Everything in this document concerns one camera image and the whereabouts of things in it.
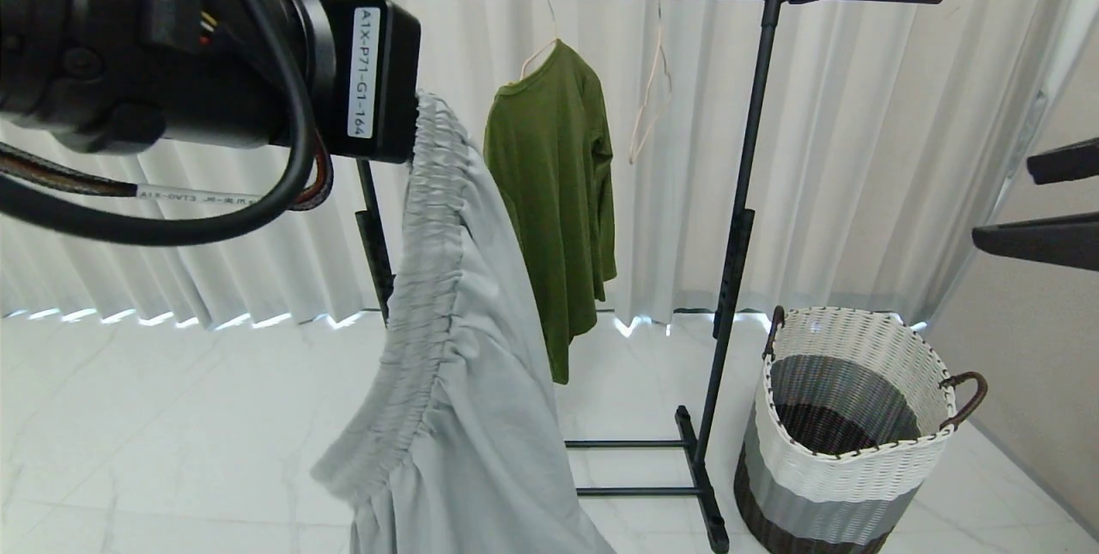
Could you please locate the white curtain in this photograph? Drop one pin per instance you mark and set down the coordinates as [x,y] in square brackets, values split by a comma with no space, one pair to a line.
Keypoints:
[859,150]

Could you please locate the white laundry basket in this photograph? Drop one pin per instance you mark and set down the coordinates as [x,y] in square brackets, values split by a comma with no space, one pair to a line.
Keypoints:
[841,468]

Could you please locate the green shirt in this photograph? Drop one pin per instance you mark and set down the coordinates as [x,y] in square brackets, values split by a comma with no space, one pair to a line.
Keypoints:
[549,193]

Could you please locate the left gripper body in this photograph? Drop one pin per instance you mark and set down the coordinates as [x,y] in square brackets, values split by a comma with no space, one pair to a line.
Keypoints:
[391,82]

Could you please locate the pink clothes hanger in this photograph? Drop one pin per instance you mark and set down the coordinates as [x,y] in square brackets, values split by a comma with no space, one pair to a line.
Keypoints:
[549,13]
[659,64]

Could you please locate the pale grey shorts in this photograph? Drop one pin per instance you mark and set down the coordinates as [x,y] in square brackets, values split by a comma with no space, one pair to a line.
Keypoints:
[481,365]

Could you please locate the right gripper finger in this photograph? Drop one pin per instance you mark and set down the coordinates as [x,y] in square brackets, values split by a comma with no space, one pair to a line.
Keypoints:
[1047,240]
[1069,163]

